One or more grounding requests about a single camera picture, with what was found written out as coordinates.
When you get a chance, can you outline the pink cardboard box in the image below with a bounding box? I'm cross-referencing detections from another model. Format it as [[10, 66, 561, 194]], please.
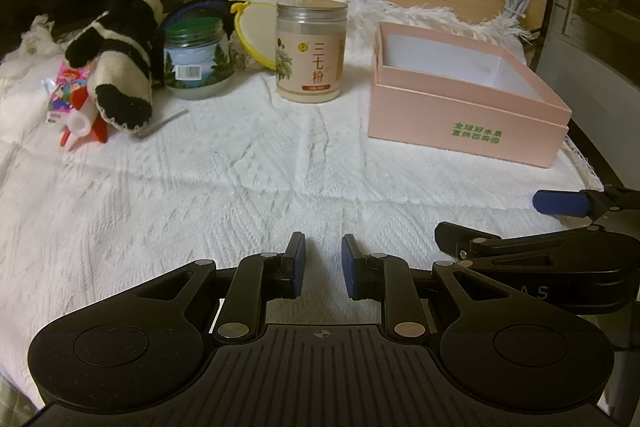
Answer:
[[367, 21, 573, 169]]

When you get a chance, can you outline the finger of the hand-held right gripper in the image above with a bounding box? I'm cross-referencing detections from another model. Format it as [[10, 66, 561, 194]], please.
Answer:
[[433, 221, 618, 260], [532, 186, 640, 226]]

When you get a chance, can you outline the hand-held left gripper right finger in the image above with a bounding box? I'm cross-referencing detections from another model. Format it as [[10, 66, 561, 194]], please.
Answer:
[[340, 234, 502, 339]]

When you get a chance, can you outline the white knitted blanket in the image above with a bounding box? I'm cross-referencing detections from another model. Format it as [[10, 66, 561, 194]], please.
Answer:
[[0, 0, 607, 414]]

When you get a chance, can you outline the thin metal stick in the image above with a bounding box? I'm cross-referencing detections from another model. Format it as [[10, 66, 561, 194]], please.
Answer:
[[137, 108, 187, 139]]

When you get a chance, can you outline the red and white toy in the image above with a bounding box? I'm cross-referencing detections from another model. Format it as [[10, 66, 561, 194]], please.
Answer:
[[58, 83, 110, 153]]

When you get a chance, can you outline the black and white panda plush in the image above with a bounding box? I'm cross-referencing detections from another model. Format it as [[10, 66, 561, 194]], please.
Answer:
[[66, 0, 169, 130]]

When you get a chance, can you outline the tan labelled plastic jar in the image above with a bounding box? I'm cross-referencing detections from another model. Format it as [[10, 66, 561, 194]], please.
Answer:
[[275, 0, 349, 104]]

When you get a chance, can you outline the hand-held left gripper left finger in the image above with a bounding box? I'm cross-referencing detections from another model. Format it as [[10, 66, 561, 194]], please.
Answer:
[[134, 232, 307, 341]]

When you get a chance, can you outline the green lid glass jar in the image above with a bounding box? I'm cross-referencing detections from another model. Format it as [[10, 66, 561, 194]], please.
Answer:
[[162, 18, 236, 100]]

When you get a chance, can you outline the colourful printed packet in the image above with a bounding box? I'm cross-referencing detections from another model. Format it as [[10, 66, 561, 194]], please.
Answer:
[[44, 60, 94, 126]]

